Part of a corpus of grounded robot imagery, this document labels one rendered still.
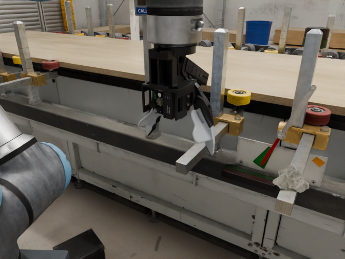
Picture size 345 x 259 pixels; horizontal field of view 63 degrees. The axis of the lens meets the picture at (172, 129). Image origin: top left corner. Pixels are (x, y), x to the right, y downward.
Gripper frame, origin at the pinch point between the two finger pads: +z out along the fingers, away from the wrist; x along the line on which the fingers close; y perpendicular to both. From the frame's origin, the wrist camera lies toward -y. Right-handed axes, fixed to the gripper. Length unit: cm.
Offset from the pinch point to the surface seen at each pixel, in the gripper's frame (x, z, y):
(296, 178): 21.7, 6.8, -10.9
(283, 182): 19.7, 6.7, -7.8
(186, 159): -3.7, 9.8, -9.9
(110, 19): -152, -9, -143
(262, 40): -142, 60, -582
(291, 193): 21.7, 7.7, -6.6
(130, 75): -56, 5, -52
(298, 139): 17.9, 9.9, -36.7
